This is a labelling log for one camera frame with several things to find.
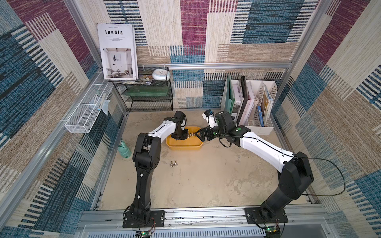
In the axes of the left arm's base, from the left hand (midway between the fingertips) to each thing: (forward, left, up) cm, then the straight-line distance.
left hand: (184, 136), depth 102 cm
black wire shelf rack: (+16, +22, +24) cm, 36 cm away
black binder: (+6, -36, +28) cm, 46 cm away
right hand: (-8, -10, +18) cm, 22 cm away
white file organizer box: (+9, -42, +20) cm, 48 cm away
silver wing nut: (-19, +5, -2) cm, 20 cm away
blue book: (+4, -49, +14) cm, 51 cm away
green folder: (+3, -27, +28) cm, 39 cm away
